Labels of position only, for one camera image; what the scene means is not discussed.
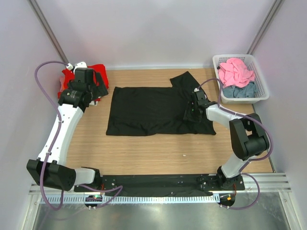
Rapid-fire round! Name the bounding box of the black t-shirt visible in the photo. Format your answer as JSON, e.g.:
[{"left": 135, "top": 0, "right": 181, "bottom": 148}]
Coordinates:
[{"left": 106, "top": 71, "right": 216, "bottom": 136}]

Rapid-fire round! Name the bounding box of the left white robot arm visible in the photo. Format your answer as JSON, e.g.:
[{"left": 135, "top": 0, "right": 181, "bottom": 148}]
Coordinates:
[{"left": 26, "top": 68, "right": 108, "bottom": 192}]

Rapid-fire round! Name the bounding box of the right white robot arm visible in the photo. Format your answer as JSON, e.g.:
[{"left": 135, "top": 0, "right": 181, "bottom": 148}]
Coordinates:
[{"left": 184, "top": 89, "right": 270, "bottom": 191}]

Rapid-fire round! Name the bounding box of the folded shirt stack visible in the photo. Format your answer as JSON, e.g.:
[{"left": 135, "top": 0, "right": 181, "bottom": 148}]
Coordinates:
[{"left": 58, "top": 76, "right": 101, "bottom": 105}]

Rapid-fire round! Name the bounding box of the red folded t-shirt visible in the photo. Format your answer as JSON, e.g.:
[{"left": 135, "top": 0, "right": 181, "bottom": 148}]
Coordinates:
[{"left": 62, "top": 64, "right": 109, "bottom": 89}]

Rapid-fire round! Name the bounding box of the pink t-shirt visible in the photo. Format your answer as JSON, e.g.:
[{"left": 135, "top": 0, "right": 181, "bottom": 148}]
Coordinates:
[{"left": 218, "top": 58, "right": 255, "bottom": 88}]

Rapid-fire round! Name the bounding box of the blue-grey t-shirt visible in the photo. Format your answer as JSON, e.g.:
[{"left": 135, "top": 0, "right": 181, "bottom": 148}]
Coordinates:
[{"left": 222, "top": 81, "right": 258, "bottom": 98}]

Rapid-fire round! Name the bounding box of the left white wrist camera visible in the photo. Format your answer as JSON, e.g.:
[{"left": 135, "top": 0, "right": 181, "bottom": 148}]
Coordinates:
[{"left": 66, "top": 62, "right": 88, "bottom": 73}]

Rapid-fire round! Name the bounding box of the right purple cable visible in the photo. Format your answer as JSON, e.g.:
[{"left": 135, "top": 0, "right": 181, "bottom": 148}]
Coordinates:
[{"left": 194, "top": 78, "right": 274, "bottom": 211}]

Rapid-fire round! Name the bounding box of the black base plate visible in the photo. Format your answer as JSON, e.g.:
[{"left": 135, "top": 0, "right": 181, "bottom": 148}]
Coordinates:
[{"left": 87, "top": 174, "right": 245, "bottom": 197}]

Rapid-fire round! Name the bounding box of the slotted cable duct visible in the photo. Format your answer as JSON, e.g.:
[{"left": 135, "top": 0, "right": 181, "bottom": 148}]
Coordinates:
[{"left": 40, "top": 195, "right": 220, "bottom": 204}]

